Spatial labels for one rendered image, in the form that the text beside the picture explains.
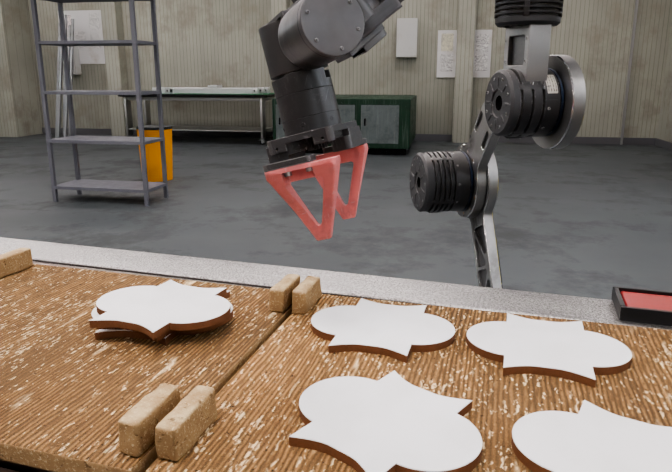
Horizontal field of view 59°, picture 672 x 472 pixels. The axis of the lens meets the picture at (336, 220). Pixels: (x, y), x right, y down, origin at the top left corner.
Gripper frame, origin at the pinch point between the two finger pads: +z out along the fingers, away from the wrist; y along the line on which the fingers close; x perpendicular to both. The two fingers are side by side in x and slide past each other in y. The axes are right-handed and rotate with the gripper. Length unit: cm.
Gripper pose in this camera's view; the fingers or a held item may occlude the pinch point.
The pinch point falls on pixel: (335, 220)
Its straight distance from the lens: 59.8
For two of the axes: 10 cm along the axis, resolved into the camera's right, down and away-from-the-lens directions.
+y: 2.6, -2.1, 9.4
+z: 2.4, 9.6, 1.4
